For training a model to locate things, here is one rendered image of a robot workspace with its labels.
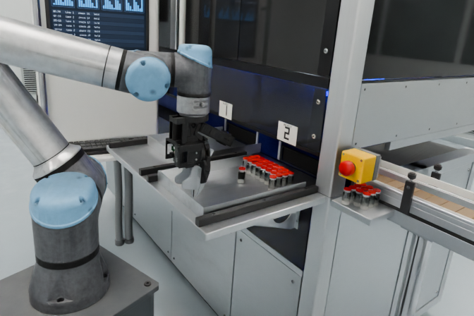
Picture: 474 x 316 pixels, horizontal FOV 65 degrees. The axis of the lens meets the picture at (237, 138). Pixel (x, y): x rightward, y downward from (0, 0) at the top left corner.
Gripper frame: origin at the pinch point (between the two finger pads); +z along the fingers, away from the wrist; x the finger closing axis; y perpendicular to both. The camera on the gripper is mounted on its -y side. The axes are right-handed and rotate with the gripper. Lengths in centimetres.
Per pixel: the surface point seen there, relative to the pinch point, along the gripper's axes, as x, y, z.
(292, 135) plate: -4.7, -35.7, -9.2
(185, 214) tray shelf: 0.8, 3.4, 4.9
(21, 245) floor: -154, 26, 93
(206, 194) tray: -6.0, -6.5, 4.6
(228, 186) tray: -7.3, -15.0, 4.6
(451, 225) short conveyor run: 40, -47, 2
